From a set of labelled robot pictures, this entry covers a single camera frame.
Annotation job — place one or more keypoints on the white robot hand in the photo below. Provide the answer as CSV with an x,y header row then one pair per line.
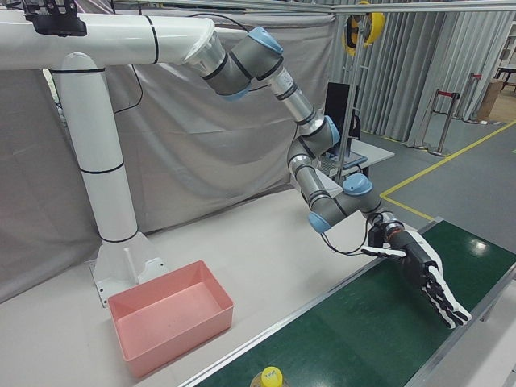
x,y
423,266

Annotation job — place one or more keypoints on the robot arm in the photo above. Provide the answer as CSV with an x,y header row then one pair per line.
x,y
298,105

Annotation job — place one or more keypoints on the pink plastic basket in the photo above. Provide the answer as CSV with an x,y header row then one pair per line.
x,y
169,314

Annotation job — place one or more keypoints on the green conveyor belt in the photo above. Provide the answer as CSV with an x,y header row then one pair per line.
x,y
363,334

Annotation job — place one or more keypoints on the white desk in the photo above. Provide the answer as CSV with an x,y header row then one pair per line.
x,y
371,155

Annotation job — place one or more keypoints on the metal barrier stanchion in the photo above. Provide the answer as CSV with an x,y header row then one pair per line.
x,y
471,101
432,121
449,125

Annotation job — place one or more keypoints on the brown cardboard box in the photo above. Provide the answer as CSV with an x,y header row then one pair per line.
x,y
489,101

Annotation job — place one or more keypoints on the black monitor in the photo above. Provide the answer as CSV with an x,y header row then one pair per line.
x,y
336,105

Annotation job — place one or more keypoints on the orange drink bottle yellow cap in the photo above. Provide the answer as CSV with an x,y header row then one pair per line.
x,y
272,377

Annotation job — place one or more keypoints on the yellow hard hat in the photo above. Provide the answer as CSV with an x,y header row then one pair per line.
x,y
377,26
351,36

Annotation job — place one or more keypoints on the grey fabric curtain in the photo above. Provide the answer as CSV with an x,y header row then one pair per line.
x,y
201,153

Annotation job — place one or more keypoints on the white robot torso stand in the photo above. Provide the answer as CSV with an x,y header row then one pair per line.
x,y
101,141

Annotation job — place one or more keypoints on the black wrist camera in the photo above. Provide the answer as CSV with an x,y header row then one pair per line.
x,y
375,235

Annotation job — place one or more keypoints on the black head camera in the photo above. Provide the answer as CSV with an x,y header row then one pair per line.
x,y
56,22

